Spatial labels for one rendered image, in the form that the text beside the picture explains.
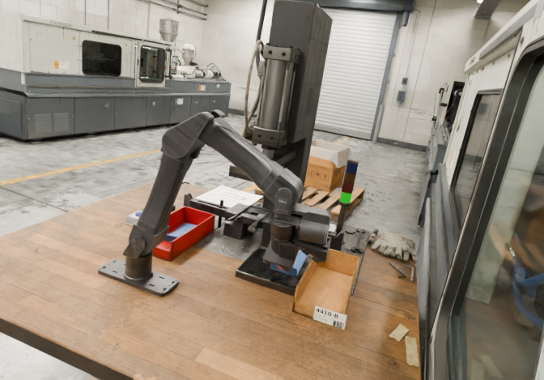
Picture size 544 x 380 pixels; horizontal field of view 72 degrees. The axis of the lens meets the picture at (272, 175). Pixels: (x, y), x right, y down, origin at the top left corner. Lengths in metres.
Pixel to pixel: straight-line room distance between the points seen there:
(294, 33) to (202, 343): 0.87
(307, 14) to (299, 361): 0.91
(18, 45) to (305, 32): 5.15
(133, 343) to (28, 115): 5.35
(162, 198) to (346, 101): 9.69
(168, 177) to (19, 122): 5.37
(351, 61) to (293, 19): 9.25
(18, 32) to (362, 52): 7.53
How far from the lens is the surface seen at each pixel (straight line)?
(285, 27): 1.21
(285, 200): 0.76
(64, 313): 0.94
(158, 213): 0.89
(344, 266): 1.14
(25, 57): 5.97
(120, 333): 0.87
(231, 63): 11.76
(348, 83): 10.42
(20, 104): 6.09
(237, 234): 1.24
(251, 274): 1.03
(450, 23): 10.39
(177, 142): 0.80
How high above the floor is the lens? 1.45
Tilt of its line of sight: 16 degrees down
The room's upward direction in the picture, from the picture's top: 8 degrees clockwise
